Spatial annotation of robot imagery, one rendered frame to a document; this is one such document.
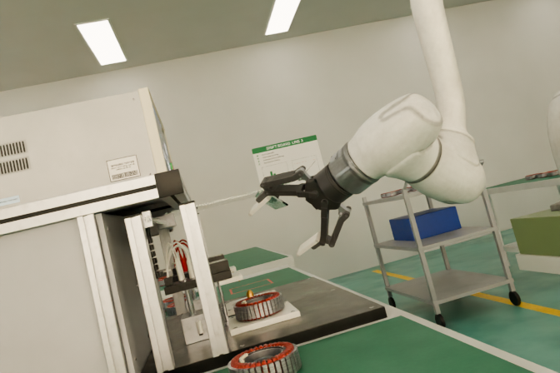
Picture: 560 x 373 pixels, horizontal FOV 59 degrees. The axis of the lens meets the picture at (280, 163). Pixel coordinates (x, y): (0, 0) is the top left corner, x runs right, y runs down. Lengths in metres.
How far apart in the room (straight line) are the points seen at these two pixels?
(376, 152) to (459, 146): 0.18
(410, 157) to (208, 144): 5.77
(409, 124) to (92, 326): 0.64
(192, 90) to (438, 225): 3.93
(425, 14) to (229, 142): 5.65
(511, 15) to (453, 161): 7.58
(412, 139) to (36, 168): 0.74
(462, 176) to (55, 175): 0.79
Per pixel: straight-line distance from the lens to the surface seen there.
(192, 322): 1.12
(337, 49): 7.16
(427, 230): 3.93
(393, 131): 0.84
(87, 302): 0.96
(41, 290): 0.98
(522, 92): 8.15
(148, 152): 1.08
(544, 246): 1.31
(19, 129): 1.14
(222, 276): 1.11
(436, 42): 1.04
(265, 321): 1.09
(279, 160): 6.60
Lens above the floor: 0.99
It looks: 6 degrees up
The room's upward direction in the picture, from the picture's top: 14 degrees counter-clockwise
